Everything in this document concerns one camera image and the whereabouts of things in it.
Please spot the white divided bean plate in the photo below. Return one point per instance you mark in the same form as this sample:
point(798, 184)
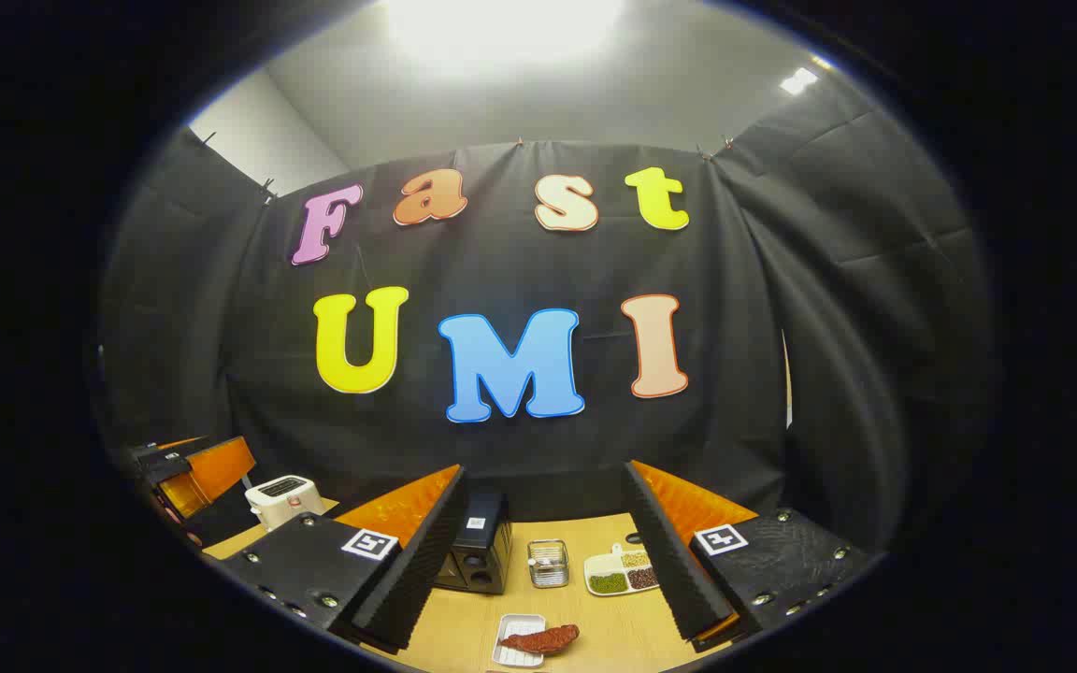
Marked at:
point(609, 572)

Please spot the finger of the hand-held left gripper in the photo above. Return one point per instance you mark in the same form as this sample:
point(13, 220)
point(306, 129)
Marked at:
point(165, 463)
point(221, 467)

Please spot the black electric oven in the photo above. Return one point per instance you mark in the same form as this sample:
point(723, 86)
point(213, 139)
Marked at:
point(482, 551)

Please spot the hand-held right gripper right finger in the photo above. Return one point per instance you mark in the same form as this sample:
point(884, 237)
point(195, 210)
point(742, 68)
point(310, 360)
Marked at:
point(669, 561)

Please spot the white toaster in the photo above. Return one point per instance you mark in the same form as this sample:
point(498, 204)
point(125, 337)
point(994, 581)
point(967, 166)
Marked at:
point(281, 500)

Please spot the ceiling light panel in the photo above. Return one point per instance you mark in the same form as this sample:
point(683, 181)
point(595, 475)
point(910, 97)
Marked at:
point(501, 23)
point(798, 81)

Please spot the clear glass container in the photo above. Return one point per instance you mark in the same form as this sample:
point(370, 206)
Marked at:
point(548, 564)

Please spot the white rectangular tray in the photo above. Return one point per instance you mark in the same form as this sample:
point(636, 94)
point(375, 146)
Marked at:
point(512, 624)

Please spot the black backdrop cloth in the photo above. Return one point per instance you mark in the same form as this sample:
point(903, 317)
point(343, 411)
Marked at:
point(501, 262)

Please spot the red meat strip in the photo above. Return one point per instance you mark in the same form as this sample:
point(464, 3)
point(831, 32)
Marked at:
point(543, 639)

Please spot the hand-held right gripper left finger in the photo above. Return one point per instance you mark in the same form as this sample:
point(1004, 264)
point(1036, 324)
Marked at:
point(417, 561)

